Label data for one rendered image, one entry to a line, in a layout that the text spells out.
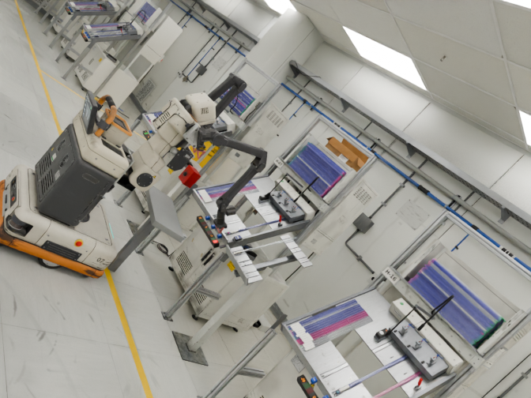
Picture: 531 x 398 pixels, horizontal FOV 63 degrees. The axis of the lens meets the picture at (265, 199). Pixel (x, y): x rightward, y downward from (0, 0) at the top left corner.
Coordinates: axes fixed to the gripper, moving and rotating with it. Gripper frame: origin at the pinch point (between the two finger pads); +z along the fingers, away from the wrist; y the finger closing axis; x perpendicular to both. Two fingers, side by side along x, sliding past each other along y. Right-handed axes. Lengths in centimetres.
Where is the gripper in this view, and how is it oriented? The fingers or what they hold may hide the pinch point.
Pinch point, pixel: (220, 232)
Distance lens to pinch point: 309.4
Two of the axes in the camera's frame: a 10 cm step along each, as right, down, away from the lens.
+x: -8.7, 1.9, -4.5
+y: -4.7, -5.5, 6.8
